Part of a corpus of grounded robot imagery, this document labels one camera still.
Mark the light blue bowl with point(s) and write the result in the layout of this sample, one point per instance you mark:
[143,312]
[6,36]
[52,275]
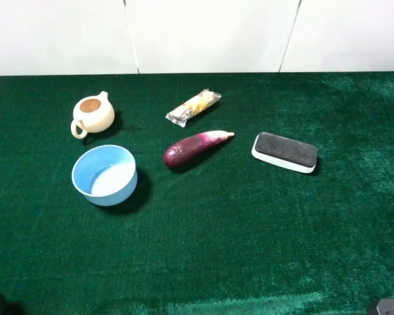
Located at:
[105,175]

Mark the cream ceramic teapot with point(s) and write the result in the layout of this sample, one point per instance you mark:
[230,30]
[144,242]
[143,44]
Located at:
[92,114]

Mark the green velvet tablecloth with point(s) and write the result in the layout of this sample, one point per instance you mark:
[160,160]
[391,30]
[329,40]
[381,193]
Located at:
[225,233]

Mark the black white board eraser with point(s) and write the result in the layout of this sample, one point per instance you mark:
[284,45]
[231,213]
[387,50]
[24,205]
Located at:
[285,152]

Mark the wrapped snack package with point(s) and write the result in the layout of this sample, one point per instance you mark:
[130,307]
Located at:
[192,107]

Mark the purple eggplant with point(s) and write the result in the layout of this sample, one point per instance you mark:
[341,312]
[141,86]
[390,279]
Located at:
[189,148]

